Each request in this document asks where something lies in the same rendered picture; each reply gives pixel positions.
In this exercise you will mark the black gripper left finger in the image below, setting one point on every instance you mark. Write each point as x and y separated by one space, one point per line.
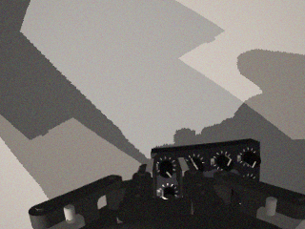
79 207

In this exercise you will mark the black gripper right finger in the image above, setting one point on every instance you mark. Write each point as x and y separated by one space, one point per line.
281 207

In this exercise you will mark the black knob box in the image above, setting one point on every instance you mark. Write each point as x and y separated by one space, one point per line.
237 156

